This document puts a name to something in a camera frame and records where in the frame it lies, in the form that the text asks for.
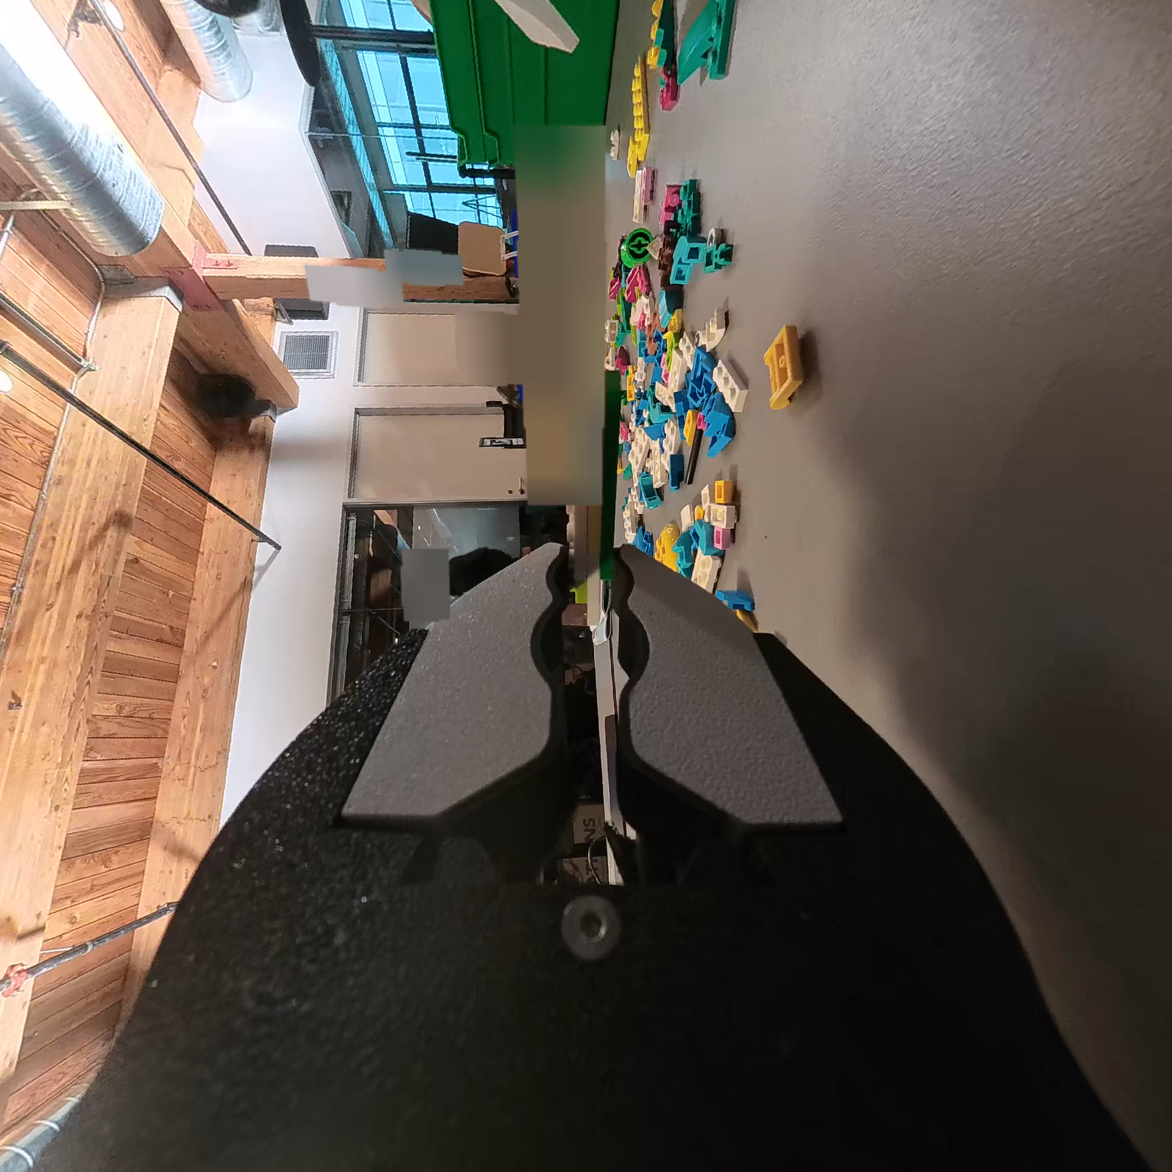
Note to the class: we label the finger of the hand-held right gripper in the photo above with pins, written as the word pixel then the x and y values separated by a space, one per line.
pixel 540 20

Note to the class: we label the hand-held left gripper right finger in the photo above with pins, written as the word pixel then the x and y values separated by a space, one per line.
pixel 724 723

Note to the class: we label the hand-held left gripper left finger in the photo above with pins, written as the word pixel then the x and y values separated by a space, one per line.
pixel 456 695

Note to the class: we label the grey desk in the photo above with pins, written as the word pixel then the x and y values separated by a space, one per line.
pixel 961 456

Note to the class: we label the green plastic bin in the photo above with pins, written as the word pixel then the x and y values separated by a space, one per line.
pixel 512 72

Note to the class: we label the small blue angled brick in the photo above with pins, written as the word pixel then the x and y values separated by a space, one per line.
pixel 735 600

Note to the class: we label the yellow dome brick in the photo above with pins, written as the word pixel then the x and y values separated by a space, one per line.
pixel 668 544

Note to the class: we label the green toy baseplate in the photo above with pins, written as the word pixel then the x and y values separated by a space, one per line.
pixel 610 560

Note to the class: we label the wooden chair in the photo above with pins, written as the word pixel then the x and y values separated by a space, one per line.
pixel 482 247

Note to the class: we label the green round disc brick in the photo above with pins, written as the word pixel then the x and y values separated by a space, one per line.
pixel 638 245

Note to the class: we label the black toy rod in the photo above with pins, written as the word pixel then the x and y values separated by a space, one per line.
pixel 696 454

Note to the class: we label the pile of mixed toy bricks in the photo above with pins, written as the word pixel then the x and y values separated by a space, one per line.
pixel 700 385

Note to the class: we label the yellow square plate brick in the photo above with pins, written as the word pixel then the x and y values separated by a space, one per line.
pixel 783 365

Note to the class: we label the black dome fixture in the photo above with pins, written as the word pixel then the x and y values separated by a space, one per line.
pixel 229 395

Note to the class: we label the silver ventilation duct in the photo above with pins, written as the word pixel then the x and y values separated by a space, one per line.
pixel 215 46
pixel 36 1140
pixel 72 155

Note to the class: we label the white wall vent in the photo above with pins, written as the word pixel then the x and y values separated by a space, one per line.
pixel 307 351

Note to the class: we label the black metal rail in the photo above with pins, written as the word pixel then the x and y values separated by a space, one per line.
pixel 138 448

